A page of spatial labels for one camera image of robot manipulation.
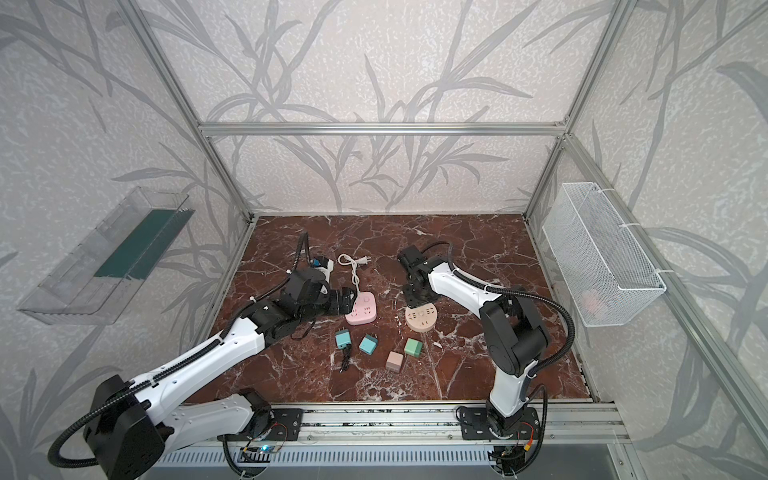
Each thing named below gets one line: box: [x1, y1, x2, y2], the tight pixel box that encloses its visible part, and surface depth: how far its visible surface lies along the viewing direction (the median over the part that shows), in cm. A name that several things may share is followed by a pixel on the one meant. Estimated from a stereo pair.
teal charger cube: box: [359, 334, 379, 355], surface depth 87 cm
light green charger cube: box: [404, 338, 423, 357], surface depth 86 cm
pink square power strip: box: [345, 292, 377, 326], surface depth 93 cm
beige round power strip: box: [405, 302, 438, 332], surface depth 92 cm
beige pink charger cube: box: [385, 351, 404, 374], surface depth 84 cm
